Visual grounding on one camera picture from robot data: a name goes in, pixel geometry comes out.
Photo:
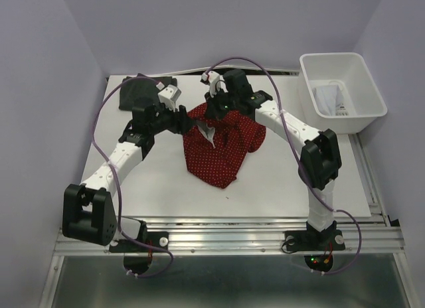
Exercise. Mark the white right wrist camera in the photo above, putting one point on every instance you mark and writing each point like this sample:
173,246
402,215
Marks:
213,80

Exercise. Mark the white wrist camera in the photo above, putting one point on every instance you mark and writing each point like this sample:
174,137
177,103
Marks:
169,96
213,80

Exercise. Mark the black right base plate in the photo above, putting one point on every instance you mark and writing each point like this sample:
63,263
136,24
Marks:
309,241

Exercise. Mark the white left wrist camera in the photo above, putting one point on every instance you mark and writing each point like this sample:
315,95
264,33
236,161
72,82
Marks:
169,96

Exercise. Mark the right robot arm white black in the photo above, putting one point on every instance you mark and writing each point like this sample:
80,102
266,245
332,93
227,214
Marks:
317,152

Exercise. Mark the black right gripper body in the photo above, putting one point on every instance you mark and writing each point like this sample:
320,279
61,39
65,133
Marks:
221,103

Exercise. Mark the white plastic bin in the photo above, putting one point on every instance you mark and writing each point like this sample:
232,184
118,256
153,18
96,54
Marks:
349,70

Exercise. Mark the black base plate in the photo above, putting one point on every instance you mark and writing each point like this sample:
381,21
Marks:
309,241
158,239

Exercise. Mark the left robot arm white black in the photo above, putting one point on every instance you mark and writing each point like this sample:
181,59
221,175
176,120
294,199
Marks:
89,214

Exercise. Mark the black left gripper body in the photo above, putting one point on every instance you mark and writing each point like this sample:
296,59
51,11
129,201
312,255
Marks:
166,119

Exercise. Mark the aluminium rail frame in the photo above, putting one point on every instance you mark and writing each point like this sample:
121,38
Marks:
264,236

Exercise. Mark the dark grey dotted skirt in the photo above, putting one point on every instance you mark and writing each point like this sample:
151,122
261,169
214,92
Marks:
142,91

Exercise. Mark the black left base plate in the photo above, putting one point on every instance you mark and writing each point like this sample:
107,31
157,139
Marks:
158,239

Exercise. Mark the red dotted skirt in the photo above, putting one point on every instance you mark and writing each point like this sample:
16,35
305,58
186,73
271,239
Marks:
218,161

